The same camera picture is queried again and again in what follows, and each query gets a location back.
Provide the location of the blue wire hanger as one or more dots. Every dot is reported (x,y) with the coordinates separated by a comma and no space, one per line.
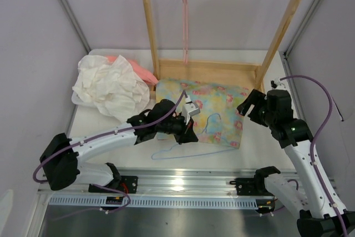
(188,151)

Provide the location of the wooden clothes rack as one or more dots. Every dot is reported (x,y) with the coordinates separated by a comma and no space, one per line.
(249,75)

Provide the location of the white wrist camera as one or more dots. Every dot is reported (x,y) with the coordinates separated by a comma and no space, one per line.
(189,109)
(277,84)

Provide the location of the pink garment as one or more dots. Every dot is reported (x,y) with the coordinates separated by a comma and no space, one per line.
(143,73)

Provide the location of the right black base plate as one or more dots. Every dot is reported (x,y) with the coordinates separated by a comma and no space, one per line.
(249,187)

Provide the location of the slotted cable duct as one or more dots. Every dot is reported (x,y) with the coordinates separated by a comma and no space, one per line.
(160,202)

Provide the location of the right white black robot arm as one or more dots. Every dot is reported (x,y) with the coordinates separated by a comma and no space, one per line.
(319,210)

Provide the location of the aluminium mounting rail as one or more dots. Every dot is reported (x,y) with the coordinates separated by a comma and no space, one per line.
(178,182)

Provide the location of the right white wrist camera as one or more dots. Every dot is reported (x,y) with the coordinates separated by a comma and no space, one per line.
(277,84)

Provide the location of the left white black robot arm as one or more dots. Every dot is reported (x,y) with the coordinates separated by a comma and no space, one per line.
(65,160)

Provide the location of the white crumpled garment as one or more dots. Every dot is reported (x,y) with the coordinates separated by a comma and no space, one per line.
(111,87)

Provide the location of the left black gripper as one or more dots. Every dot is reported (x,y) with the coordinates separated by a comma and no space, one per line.
(187,134)

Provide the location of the floral yellow skirt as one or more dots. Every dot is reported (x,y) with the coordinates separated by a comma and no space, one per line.
(218,121)

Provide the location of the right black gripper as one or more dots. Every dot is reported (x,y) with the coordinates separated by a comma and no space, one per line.
(255,97)

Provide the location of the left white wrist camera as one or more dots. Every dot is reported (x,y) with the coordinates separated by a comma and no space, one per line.
(189,109)

